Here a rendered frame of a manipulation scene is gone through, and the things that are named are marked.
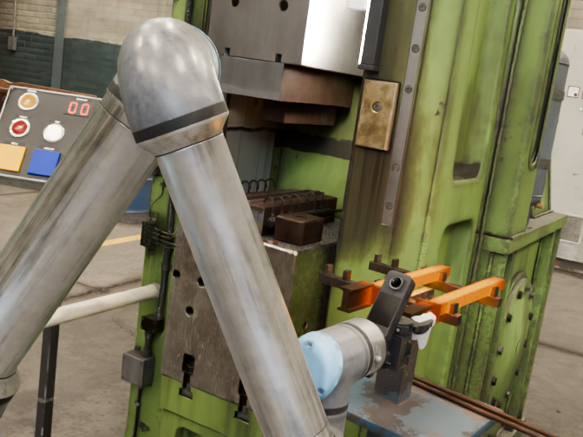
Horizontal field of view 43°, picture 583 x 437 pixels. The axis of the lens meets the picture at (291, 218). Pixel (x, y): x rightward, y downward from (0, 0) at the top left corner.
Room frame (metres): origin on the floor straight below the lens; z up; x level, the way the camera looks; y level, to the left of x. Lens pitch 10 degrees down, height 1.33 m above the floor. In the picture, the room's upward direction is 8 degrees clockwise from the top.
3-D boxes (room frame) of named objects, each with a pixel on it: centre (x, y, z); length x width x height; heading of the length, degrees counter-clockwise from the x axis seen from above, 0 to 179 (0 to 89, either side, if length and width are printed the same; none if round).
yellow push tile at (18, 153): (2.03, 0.80, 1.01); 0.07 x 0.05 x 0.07; 86
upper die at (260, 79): (2.13, 0.06, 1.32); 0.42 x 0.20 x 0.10; 151
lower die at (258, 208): (2.13, 0.06, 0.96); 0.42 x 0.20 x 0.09; 151
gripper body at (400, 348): (1.17, -0.18, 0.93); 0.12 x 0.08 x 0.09; 145
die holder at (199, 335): (2.12, 0.00, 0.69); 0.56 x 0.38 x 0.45; 151
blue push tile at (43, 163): (2.03, 0.70, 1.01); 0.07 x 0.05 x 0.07; 86
